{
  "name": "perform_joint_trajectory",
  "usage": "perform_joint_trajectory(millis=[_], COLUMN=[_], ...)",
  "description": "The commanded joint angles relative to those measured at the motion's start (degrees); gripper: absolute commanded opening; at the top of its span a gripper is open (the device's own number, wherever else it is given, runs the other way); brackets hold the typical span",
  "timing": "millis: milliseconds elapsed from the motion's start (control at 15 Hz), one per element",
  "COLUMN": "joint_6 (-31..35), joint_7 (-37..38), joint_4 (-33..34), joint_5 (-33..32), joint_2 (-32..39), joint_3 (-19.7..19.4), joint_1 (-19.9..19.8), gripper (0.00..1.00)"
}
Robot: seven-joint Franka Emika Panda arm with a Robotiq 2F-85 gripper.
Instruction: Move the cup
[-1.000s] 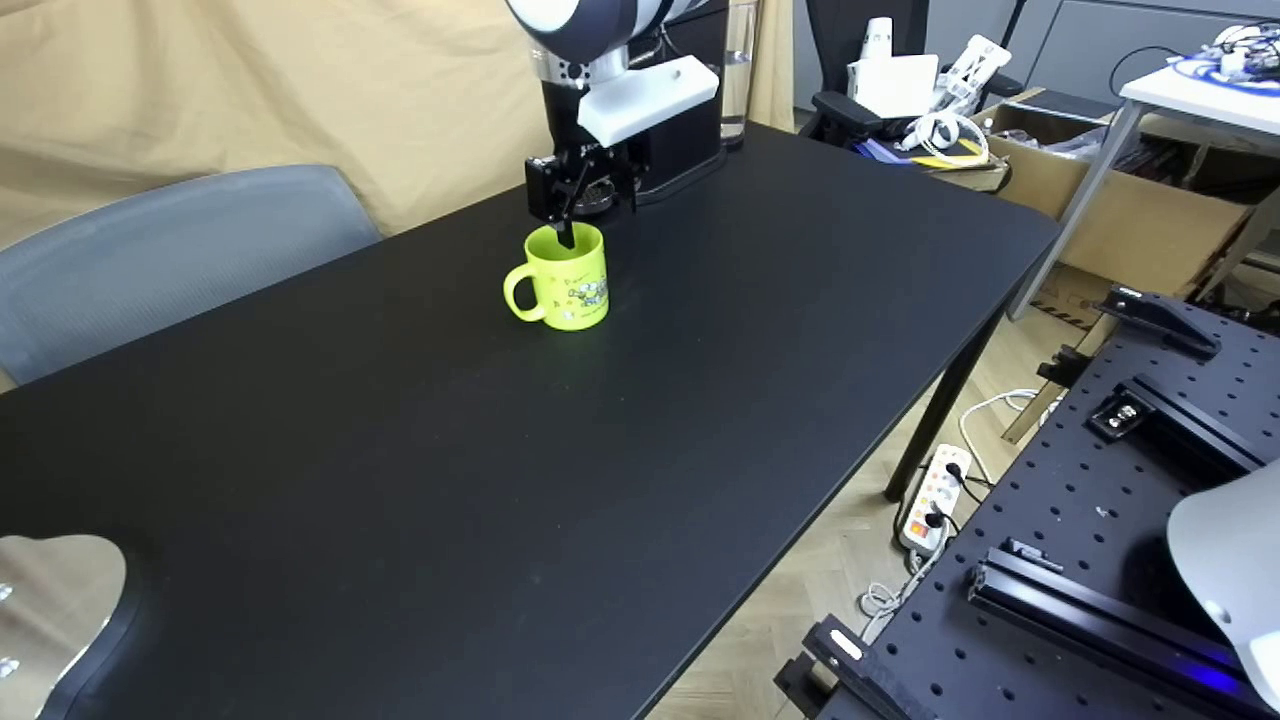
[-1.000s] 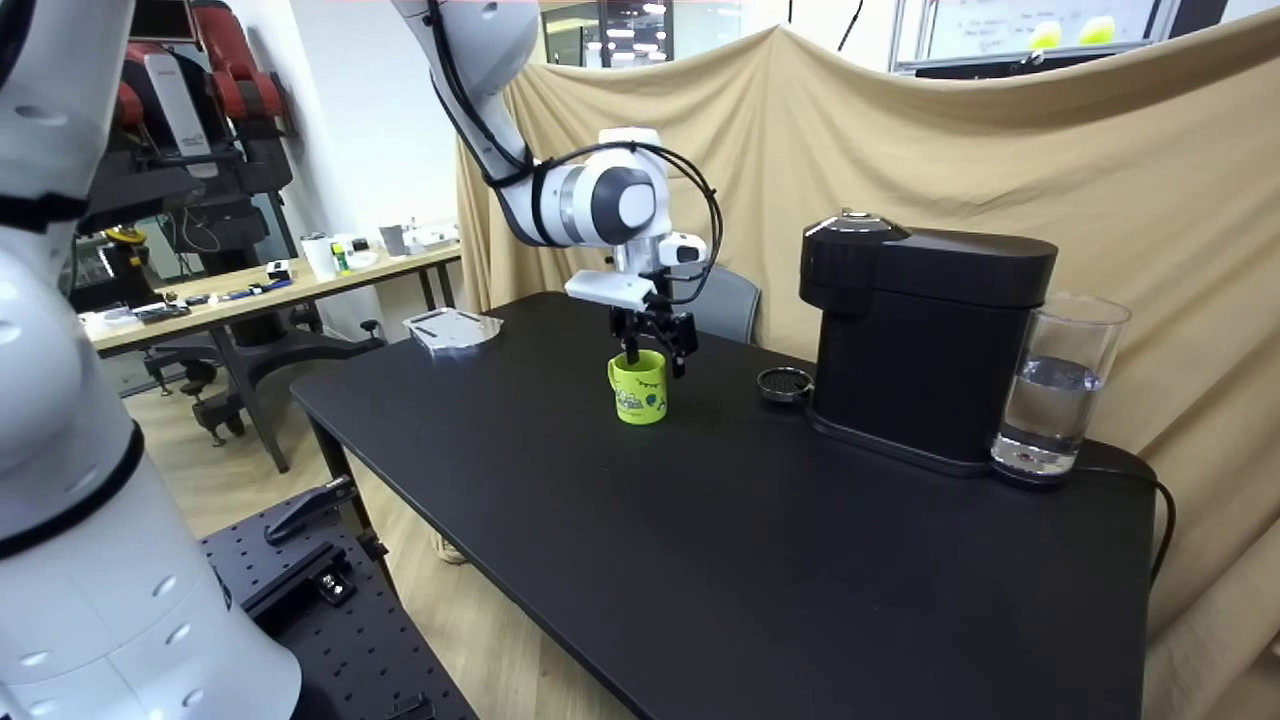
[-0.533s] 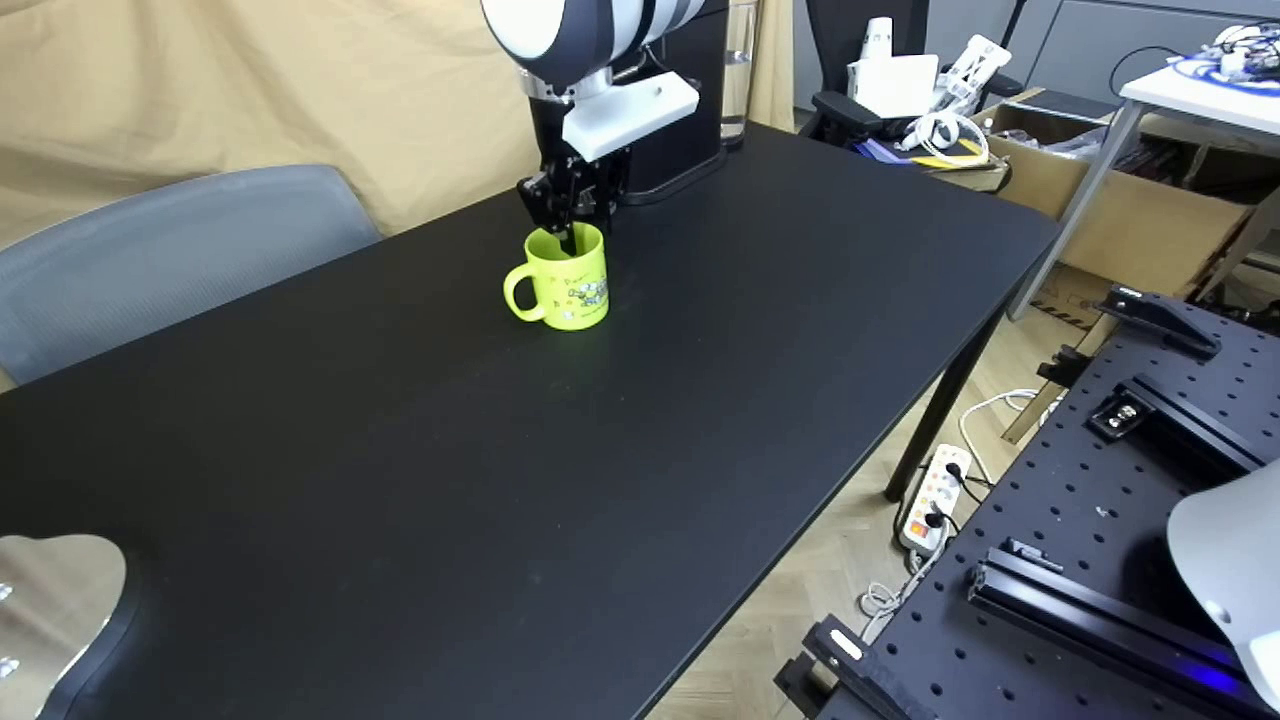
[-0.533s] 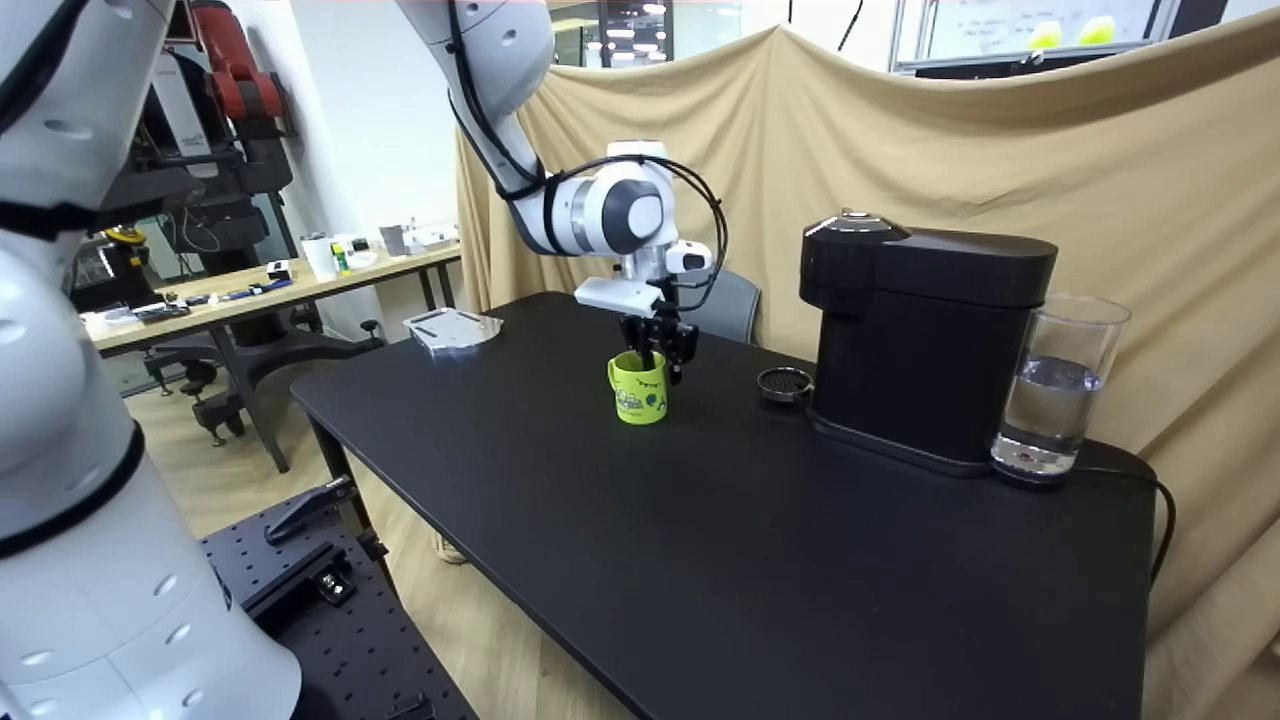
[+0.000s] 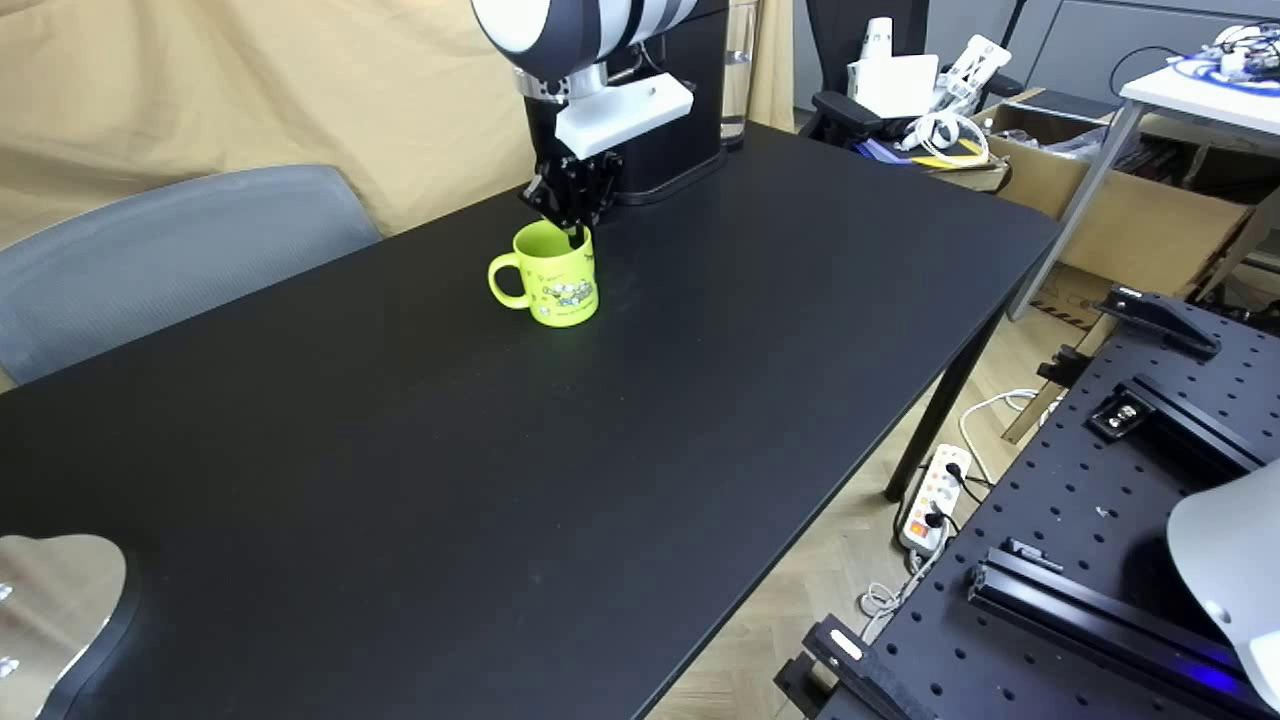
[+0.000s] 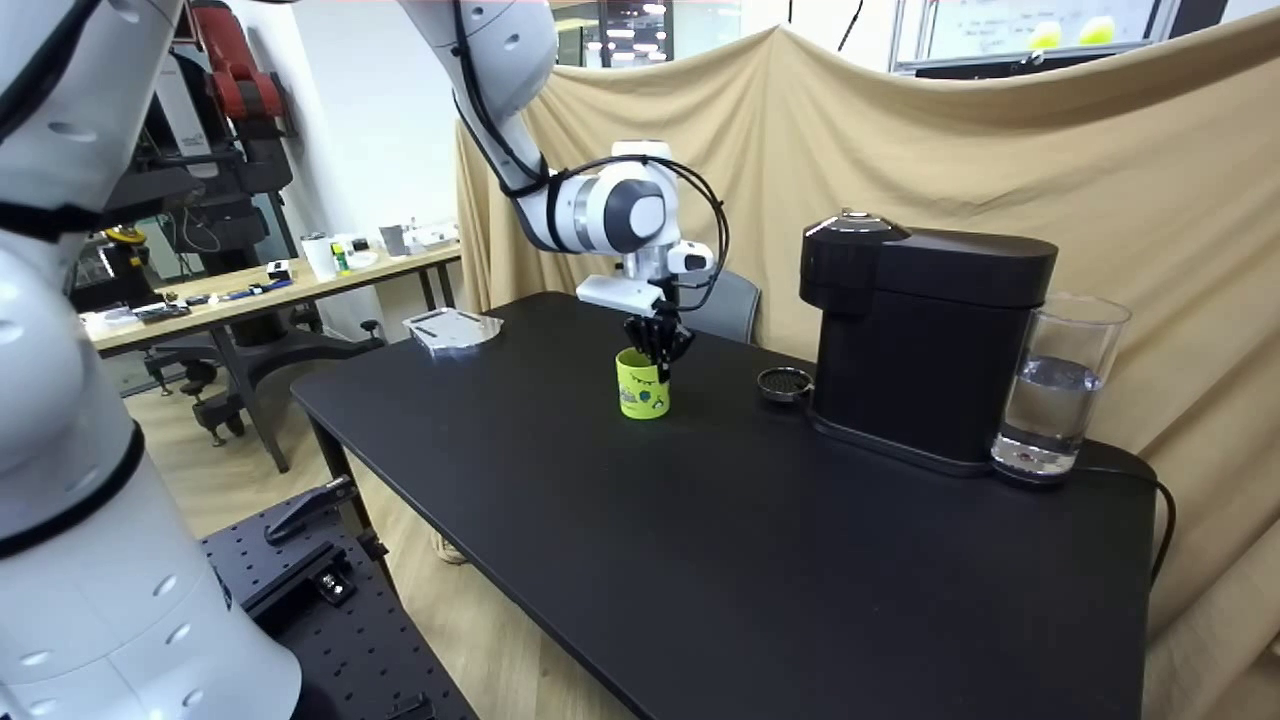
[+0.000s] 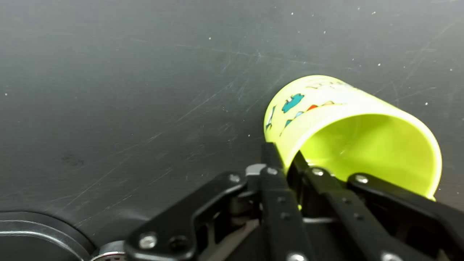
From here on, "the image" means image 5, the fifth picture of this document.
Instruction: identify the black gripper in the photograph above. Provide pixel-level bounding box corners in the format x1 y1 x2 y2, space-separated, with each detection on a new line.
519 153 624 249

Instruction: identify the lime green ceramic mug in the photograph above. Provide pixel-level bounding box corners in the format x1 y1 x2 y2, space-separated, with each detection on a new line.
490 221 600 326

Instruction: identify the white robot base shell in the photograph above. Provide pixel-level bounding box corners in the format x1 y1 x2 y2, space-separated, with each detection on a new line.
1170 462 1280 688

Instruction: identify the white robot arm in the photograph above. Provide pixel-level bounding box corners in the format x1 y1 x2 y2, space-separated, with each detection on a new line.
467 0 697 244

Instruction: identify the beige fabric backdrop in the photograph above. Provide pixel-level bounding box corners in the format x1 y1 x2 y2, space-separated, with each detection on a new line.
0 0 801 251

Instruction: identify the grey chair backrest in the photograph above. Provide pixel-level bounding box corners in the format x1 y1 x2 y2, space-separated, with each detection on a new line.
0 164 379 382

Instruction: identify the black table leg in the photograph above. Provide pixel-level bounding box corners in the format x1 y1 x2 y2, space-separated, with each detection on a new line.
885 310 1000 502

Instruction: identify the white power strip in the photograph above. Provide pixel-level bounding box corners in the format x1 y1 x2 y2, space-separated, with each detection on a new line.
901 443 973 553

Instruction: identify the cardboard box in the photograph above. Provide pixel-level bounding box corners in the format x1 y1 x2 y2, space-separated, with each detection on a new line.
984 102 1250 297

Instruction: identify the white side table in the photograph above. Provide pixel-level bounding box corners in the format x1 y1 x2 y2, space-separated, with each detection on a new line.
1010 69 1280 316

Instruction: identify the black perforated breadboard table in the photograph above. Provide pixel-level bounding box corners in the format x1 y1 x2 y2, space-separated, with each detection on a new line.
778 304 1280 720

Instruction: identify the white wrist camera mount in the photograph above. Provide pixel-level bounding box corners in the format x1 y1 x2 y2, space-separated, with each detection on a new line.
519 62 693 158

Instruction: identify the white box with cables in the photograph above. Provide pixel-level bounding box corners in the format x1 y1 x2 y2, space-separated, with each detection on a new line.
850 15 1013 170

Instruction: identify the black aluminium rail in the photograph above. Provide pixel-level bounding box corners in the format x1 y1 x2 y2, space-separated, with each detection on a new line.
964 544 1270 720

